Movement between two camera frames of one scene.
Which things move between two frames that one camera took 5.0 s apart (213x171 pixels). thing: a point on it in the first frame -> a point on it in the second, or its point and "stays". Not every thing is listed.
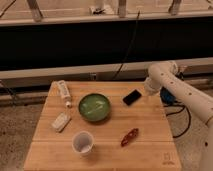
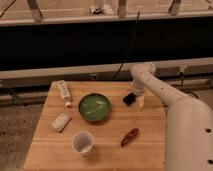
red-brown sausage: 129,137 stays
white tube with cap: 65,92 stays
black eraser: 134,95 stays
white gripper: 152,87 -> 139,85
